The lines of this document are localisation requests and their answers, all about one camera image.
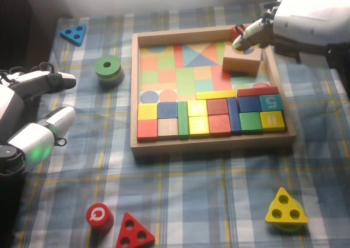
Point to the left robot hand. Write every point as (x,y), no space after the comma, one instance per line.
(35,77)

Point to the blue plaid table cloth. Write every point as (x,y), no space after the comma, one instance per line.
(191,190)

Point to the stacked coloured wooden rings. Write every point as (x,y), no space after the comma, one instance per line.
(115,67)

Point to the square wooden tray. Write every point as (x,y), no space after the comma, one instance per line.
(213,146)

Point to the blue triangle block with holes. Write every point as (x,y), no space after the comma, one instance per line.
(73,33)

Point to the red triangle block with holes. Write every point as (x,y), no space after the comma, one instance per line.
(134,233)

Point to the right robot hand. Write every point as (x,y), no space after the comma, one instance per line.
(306,26)

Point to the yellow triangle block with holes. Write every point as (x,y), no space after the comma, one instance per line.
(285,208)

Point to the red wooden cylinder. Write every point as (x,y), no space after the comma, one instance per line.
(105,223)

